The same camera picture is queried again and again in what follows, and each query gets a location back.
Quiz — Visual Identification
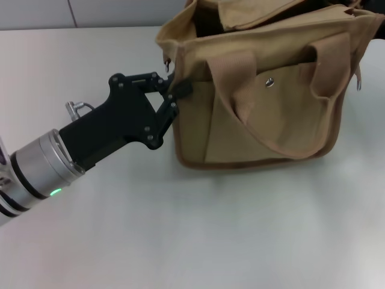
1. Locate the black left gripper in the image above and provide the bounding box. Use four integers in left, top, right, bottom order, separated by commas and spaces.
58, 71, 193, 172

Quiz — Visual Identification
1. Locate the left arm metal plug cable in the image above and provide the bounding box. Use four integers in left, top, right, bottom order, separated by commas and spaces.
65, 101, 97, 123

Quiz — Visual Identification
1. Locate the khaki canvas food bag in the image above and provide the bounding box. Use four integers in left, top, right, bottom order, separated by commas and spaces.
155, 0, 383, 170

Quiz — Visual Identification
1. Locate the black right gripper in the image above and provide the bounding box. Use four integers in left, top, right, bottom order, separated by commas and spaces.
359, 0, 385, 42

